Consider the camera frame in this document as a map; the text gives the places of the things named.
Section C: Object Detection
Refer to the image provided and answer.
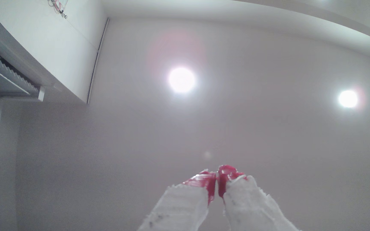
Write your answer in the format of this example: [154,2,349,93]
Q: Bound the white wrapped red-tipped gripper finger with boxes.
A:
[218,164,302,231]
[137,169,218,231]

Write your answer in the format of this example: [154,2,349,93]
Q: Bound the round ceiling light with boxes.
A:
[168,67,196,94]
[338,89,359,109]

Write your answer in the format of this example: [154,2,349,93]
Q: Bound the white slatted window blind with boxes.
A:
[0,38,46,103]

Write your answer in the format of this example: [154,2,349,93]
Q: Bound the white wall trim strip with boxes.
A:
[86,17,110,105]

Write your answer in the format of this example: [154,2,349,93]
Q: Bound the red and white wire bundle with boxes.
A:
[48,0,69,19]

